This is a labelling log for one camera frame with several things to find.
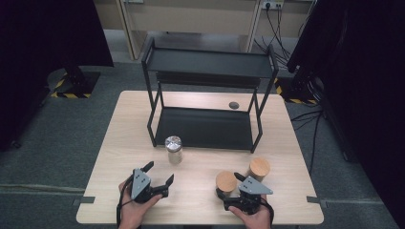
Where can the glass jar with metal lid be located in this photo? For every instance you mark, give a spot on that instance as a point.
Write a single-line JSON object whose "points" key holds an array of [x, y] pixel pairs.
{"points": [[174, 149]]}

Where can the round grey table grommet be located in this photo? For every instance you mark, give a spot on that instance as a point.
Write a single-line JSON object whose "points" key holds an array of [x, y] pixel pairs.
{"points": [[234, 105]]}

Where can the jar with wooden lid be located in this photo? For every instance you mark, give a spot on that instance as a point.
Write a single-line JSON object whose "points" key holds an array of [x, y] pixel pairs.
{"points": [[226, 181], [259, 167]]}

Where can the black metal shelf rack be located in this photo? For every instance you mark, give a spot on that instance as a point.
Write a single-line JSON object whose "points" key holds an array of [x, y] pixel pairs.
{"points": [[207, 127]]}

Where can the dark curtain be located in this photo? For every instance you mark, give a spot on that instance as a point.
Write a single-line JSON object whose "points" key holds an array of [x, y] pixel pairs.
{"points": [[366, 79], [47, 47]]}

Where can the white power strip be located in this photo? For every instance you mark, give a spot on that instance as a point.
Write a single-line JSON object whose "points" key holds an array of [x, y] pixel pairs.
{"points": [[272, 4]]}

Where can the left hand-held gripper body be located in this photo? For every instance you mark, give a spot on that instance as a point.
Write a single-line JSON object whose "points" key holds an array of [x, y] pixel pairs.
{"points": [[140, 186]]}

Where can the person's left hand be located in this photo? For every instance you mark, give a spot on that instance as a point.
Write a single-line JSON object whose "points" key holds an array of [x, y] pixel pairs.
{"points": [[133, 213]]}

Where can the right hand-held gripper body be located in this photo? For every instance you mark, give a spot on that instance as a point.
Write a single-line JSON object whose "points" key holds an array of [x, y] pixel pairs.
{"points": [[253, 189]]}

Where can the grey floor tape strip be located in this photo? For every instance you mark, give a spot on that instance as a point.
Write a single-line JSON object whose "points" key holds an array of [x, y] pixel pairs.
{"points": [[85, 200], [315, 200]]}

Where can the black stand base striped tape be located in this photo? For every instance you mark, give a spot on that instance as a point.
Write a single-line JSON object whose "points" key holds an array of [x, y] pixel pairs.
{"points": [[297, 92], [76, 84]]}

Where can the person's right hand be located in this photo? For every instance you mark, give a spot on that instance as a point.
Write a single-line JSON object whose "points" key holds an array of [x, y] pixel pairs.
{"points": [[256, 221]]}

